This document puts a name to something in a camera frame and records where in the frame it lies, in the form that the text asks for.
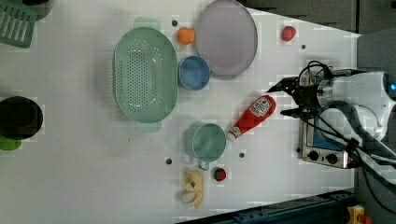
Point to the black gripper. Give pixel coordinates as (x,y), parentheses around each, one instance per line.
(304,96)

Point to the red plush ketchup bottle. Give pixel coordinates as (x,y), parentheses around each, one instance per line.
(260,110)

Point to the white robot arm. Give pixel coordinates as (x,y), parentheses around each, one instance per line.
(373,93)

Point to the red plush strawberry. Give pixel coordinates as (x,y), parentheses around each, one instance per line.
(288,33)

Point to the lavender oval plate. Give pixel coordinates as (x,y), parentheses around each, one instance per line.
(227,37)

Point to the green mug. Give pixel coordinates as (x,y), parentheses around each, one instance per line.
(206,142)

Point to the blue small bowl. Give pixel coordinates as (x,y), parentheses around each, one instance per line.
(193,73)

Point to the small red plush tomato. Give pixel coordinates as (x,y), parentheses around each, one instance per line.
(220,174)

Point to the orange plush fruit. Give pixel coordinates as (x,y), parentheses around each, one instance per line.
(185,36)

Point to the yellow plush banana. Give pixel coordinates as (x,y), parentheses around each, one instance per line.
(193,190)

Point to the green perforated colander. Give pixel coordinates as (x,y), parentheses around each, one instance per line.
(145,75)

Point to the black cylinder cup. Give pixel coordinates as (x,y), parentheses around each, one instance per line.
(20,118)

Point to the green slotted rack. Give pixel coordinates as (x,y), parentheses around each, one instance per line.
(17,24)

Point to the blue metal frame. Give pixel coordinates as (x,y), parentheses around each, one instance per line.
(327,208)

